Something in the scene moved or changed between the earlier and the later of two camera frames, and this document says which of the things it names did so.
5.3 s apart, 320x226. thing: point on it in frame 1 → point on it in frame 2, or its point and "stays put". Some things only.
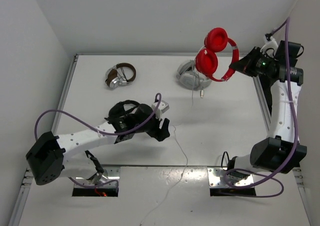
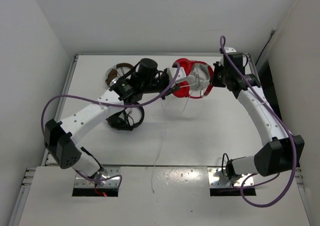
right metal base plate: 216,179 stays put
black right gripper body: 259,63 → 219,76
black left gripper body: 152,128 → 157,84
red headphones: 206,59 → 183,90
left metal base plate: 107,175 stays put
